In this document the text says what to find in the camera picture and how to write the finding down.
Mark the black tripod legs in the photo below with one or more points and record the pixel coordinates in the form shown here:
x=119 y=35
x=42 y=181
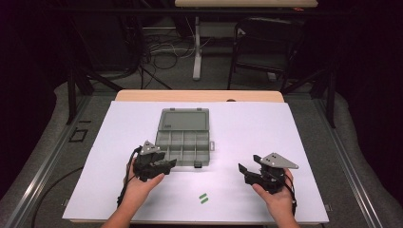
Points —
x=155 y=77

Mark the black metal frame stand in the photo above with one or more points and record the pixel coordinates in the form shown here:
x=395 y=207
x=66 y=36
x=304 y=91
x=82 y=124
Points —
x=72 y=95
x=331 y=98

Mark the black horizontal bar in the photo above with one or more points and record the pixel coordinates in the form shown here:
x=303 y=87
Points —
x=158 y=11

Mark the grey translucent compartment box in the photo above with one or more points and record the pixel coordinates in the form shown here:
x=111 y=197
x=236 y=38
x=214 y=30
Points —
x=183 y=122

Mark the light wooden table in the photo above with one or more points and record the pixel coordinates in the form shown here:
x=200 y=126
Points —
x=158 y=95

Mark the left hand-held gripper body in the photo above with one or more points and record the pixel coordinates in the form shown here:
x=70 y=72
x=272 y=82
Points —
x=145 y=166

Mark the white-legged wooden desk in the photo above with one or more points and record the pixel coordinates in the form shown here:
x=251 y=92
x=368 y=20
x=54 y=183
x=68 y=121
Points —
x=197 y=47

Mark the person's left hand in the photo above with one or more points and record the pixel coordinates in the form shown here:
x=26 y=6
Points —
x=138 y=190

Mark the aluminium floor rail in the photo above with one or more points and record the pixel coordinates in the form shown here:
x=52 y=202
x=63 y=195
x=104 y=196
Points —
x=47 y=163
x=348 y=164

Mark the person's right hand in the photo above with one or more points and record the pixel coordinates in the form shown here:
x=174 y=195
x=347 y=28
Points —
x=280 y=202

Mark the white board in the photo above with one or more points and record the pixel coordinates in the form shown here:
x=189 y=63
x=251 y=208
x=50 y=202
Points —
x=253 y=133

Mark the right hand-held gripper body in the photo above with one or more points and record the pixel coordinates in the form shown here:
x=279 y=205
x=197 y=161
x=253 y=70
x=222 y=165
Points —
x=274 y=161

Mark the small green plastic piece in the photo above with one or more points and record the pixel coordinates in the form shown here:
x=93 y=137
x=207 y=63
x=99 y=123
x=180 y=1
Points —
x=202 y=196
x=204 y=200

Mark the black folding chair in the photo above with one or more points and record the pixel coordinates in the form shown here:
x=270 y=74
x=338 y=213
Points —
x=266 y=41

